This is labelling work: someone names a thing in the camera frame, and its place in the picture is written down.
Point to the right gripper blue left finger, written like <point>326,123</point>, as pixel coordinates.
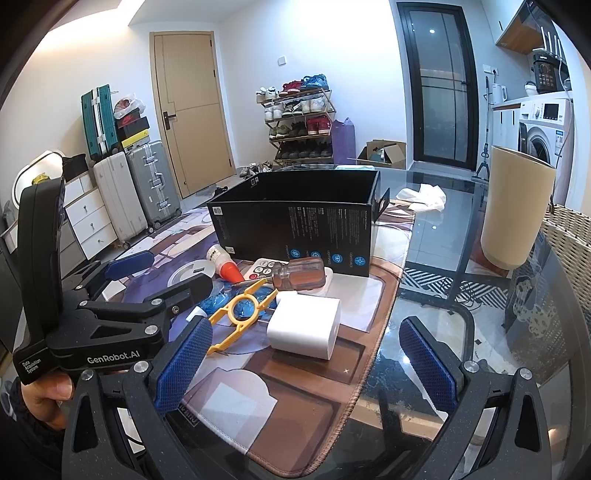
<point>175,365</point>

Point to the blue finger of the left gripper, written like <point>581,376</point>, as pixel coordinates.
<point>184,295</point>
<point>127,266</point>

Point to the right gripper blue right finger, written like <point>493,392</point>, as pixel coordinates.
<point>435,363</point>

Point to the blue liquid bottle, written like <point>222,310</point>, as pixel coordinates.
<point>223,292</point>

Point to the white glue bottle orange cap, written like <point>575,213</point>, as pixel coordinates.
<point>225,267</point>

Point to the white remote control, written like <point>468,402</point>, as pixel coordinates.
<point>262,267</point>

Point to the amber handle screwdriver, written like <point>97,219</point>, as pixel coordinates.
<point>301,274</point>

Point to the white power adapter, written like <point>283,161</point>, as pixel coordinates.
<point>305,325</point>

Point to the person's left hand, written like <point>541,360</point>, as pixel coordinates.
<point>43,398</point>

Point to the white drawer cabinet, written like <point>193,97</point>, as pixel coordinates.
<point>87,216</point>

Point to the white suitcase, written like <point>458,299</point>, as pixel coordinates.
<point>115,183</point>

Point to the silver suitcase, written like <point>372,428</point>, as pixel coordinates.
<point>154,183</point>

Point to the anime print desk mat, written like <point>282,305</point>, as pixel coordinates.
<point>285,411</point>

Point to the green suitcase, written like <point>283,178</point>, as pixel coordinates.
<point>99,123</point>

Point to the black cardboard box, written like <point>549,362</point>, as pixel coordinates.
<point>286,215</point>

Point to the white crumpled cloth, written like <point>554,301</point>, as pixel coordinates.
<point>427,198</point>

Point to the wicker basket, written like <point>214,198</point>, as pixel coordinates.
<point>568,232</point>

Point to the beige cylindrical tumbler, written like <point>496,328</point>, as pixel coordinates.
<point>520,187</point>

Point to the shoe rack with shoes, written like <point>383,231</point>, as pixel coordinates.
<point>299,116</point>

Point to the wooden entrance door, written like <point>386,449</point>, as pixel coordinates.
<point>188,102</point>

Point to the purple bag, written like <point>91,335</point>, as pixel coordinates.
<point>343,142</point>

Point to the open cardboard box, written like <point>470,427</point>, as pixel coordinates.
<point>384,154</point>

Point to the white washing machine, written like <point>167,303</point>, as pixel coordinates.
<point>547,133</point>

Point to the black framed glass door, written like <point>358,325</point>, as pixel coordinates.
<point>443,84</point>

